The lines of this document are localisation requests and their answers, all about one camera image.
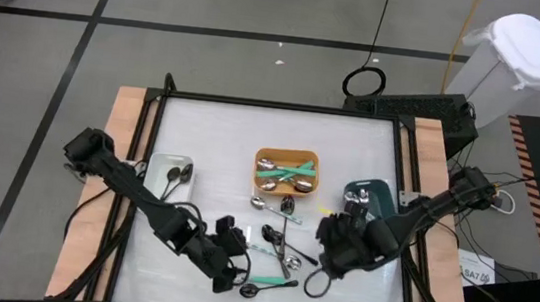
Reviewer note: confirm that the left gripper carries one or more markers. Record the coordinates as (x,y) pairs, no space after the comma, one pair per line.
(211,259)

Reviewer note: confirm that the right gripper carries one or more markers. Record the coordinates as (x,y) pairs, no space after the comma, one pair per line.
(348,242)

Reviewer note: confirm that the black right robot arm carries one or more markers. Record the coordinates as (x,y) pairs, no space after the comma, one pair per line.
(424,212)

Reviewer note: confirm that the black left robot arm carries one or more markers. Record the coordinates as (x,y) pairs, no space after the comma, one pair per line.
(144,203)

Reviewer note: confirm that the small yellow tag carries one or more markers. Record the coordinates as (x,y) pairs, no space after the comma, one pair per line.
(325,210)

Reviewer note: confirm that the black fork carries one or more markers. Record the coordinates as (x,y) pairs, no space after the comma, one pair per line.
(287,204)

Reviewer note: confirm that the teal plastic bin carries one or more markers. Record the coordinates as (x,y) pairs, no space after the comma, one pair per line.
(381,190)

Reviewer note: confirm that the orange plastic bin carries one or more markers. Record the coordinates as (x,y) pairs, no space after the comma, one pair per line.
(290,154)

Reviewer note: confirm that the white paper label sheet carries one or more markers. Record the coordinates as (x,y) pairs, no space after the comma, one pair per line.
(475,275)

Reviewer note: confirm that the white plastic bin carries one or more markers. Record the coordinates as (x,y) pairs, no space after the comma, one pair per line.
(158,159)

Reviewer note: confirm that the black computer case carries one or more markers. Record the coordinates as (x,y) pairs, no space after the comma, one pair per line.
(415,108)

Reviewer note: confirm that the wooden table base board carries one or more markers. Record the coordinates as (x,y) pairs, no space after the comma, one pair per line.
(125,116)

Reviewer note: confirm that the white lidded trash can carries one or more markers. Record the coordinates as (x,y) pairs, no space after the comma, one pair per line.
(522,52)

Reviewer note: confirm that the silver mounting bracket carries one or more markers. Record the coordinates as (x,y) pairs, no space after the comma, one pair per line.
(408,198)

